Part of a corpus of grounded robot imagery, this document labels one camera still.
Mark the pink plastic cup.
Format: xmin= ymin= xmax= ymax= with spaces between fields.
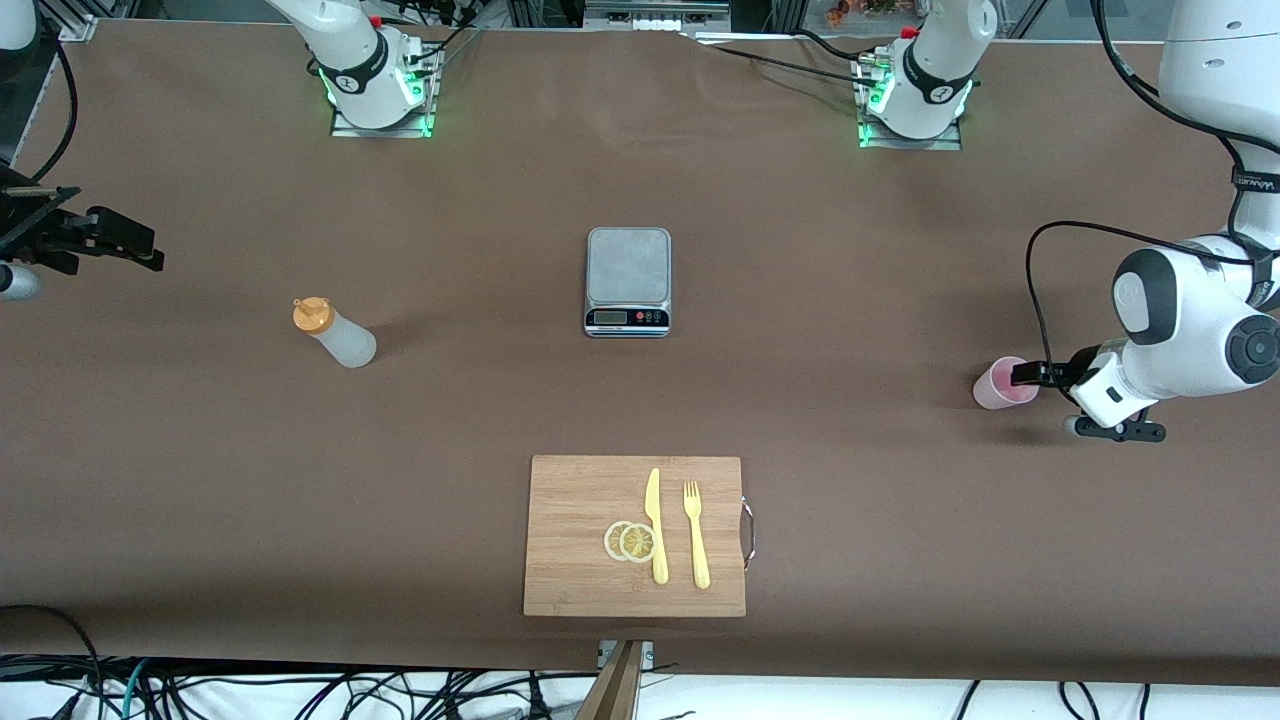
xmin=973 ymin=356 xmax=1041 ymax=411

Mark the translucent sauce bottle orange cap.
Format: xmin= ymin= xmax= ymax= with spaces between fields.
xmin=292 ymin=296 xmax=378 ymax=369

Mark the brown table cover sheet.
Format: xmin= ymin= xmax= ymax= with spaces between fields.
xmin=0 ymin=20 xmax=1280 ymax=687

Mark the yellow plastic fork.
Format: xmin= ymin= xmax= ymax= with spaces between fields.
xmin=683 ymin=480 xmax=711 ymax=590

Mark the yellow plastic knife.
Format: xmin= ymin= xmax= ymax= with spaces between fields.
xmin=644 ymin=467 xmax=669 ymax=586

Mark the silver digital kitchen scale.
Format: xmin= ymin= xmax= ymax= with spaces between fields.
xmin=584 ymin=227 xmax=672 ymax=339

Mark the wooden cutting board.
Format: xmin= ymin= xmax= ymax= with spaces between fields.
xmin=523 ymin=455 xmax=756 ymax=618

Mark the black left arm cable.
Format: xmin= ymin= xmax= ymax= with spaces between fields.
xmin=1025 ymin=0 xmax=1280 ymax=373

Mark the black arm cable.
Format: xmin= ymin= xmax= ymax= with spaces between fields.
xmin=1025 ymin=0 xmax=1280 ymax=373
xmin=0 ymin=30 xmax=81 ymax=191

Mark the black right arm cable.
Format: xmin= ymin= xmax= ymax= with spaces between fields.
xmin=0 ymin=30 xmax=81 ymax=191

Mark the black floor cable loop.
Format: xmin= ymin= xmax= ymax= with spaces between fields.
xmin=0 ymin=604 xmax=106 ymax=720

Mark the black cable across table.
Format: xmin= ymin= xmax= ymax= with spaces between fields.
xmin=680 ymin=30 xmax=886 ymax=91

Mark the teal floor cable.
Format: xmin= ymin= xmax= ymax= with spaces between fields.
xmin=118 ymin=658 xmax=153 ymax=720

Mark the wooden post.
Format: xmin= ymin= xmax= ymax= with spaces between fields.
xmin=575 ymin=640 xmax=643 ymax=720

